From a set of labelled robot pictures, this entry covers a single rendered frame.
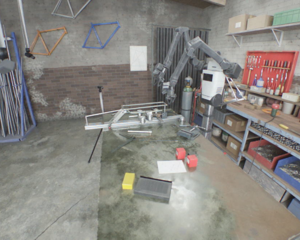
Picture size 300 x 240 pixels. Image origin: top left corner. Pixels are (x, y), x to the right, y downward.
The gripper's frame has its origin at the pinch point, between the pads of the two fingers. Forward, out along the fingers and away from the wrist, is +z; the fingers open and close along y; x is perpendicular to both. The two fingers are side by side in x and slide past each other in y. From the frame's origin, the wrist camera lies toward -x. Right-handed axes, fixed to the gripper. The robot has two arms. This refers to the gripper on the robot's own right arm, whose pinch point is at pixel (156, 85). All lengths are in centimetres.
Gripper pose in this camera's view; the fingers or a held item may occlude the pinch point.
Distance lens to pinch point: 166.4
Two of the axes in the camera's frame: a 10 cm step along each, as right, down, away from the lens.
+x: 7.8, 3.2, 5.3
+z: -4.5, 8.8, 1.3
